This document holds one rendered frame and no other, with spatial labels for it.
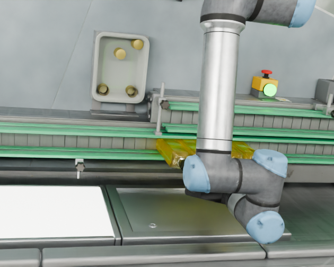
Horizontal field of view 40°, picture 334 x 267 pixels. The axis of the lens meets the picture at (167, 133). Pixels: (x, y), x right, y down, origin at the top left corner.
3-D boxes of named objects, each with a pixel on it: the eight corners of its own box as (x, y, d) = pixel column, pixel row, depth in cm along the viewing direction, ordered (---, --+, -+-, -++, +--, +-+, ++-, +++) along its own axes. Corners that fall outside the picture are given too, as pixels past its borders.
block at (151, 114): (143, 117, 158) (148, 122, 152) (146, 90, 156) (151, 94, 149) (154, 117, 159) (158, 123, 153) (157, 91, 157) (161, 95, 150)
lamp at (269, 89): (261, 95, 166) (265, 96, 163) (263, 82, 165) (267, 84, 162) (272, 95, 167) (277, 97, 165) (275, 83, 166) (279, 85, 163)
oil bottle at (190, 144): (172, 148, 157) (190, 170, 137) (173, 132, 156) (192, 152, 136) (187, 148, 159) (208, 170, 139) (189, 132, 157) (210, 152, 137)
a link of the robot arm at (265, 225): (291, 211, 97) (283, 247, 99) (267, 190, 107) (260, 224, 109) (257, 211, 95) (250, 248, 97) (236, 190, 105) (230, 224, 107)
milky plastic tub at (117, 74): (88, 95, 157) (91, 101, 149) (93, 29, 152) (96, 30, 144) (138, 98, 162) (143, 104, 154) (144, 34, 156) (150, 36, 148)
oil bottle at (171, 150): (155, 148, 156) (172, 171, 136) (157, 132, 154) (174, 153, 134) (171, 149, 157) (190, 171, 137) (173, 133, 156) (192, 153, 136)
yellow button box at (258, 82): (249, 94, 173) (257, 98, 166) (252, 74, 171) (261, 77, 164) (266, 95, 175) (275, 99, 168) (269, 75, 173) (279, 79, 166)
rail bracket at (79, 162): (70, 169, 151) (72, 184, 138) (71, 149, 149) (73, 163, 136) (82, 169, 152) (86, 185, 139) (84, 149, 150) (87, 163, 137)
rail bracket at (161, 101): (148, 128, 152) (156, 139, 141) (153, 78, 148) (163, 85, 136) (157, 128, 153) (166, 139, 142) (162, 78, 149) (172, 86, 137)
